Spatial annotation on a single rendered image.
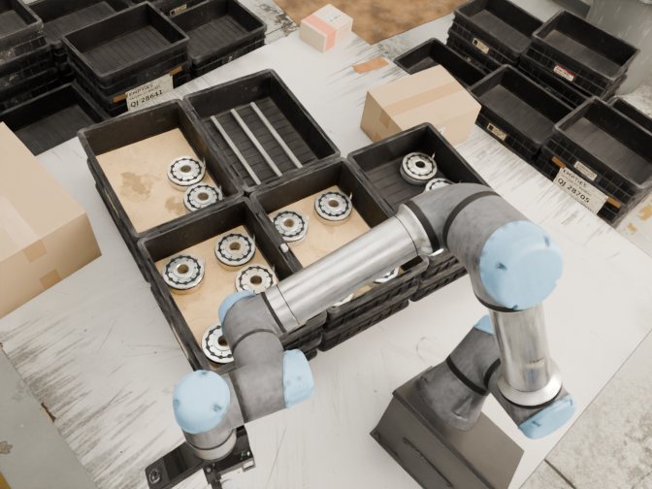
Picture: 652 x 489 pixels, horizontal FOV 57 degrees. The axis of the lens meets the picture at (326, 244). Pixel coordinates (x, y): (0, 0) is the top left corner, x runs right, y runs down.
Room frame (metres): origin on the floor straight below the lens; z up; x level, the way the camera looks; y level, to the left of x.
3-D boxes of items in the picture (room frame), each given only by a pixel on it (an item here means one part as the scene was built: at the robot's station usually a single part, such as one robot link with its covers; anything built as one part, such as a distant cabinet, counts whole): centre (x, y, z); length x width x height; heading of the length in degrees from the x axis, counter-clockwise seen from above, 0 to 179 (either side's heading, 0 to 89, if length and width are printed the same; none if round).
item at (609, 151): (1.79, -1.02, 0.37); 0.40 x 0.30 x 0.45; 52
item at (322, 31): (1.94, 0.15, 0.74); 0.16 x 0.12 x 0.07; 147
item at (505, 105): (2.04, -0.70, 0.31); 0.40 x 0.30 x 0.34; 52
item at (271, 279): (0.74, 0.15, 0.86); 0.10 x 0.10 x 0.01
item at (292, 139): (1.19, 0.24, 0.87); 0.40 x 0.30 x 0.11; 41
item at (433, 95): (1.51, -0.22, 0.78); 0.30 x 0.22 x 0.16; 130
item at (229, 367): (0.69, 0.20, 0.92); 0.40 x 0.30 x 0.02; 41
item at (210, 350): (0.56, 0.19, 0.86); 0.10 x 0.10 x 0.01
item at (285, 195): (0.89, -0.02, 0.87); 0.40 x 0.30 x 0.11; 41
